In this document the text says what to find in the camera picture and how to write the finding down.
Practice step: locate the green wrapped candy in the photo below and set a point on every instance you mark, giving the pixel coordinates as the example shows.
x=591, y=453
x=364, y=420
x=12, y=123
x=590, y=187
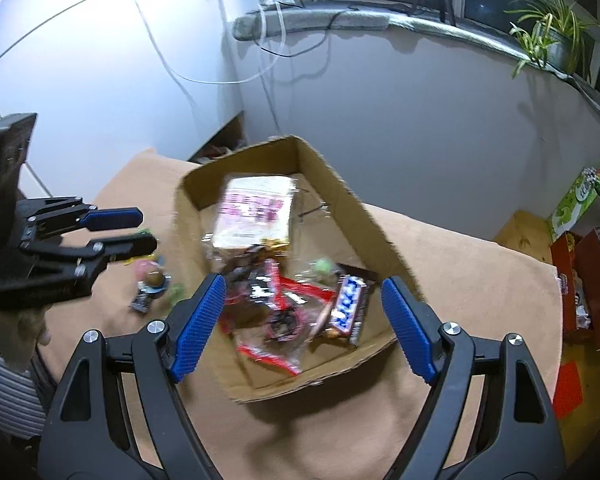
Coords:
x=323, y=266

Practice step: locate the Snickers bar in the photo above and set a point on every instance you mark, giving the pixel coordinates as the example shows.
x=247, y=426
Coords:
x=348, y=312

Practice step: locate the red box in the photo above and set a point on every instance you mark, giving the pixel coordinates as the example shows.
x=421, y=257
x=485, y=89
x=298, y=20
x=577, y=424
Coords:
x=577, y=261

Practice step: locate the potted spider plant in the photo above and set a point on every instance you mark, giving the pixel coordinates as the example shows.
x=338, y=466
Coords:
x=552, y=33

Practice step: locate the green carton box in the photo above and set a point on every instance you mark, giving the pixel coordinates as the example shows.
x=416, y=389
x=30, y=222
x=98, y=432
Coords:
x=578, y=211

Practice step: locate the cardboard box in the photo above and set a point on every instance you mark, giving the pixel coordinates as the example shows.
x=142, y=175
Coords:
x=331, y=222

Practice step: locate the striped sleeve forearm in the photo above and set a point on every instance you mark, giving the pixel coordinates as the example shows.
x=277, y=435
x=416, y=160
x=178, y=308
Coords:
x=21, y=412

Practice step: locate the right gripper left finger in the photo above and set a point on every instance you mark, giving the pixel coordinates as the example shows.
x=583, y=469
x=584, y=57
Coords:
x=88, y=432

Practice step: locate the grey window sill padding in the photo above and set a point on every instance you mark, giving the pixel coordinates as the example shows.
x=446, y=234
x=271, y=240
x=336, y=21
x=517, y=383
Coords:
x=295, y=20

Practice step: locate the black patterned candy wrapper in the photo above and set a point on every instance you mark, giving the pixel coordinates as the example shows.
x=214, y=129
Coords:
x=145, y=297

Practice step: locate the red clear snack bag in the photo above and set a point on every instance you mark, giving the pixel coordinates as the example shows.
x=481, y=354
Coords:
x=273, y=319

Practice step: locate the white gloved left hand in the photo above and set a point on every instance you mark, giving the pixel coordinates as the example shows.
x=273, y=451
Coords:
x=20, y=333

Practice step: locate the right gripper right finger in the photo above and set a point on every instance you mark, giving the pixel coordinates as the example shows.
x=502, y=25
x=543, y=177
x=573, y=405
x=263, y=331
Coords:
x=516, y=434

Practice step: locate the pink bread package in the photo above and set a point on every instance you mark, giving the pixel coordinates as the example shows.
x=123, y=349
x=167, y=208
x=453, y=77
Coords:
x=254, y=210

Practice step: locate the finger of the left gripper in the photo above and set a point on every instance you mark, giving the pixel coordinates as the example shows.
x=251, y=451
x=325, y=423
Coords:
x=98, y=220
x=125, y=247

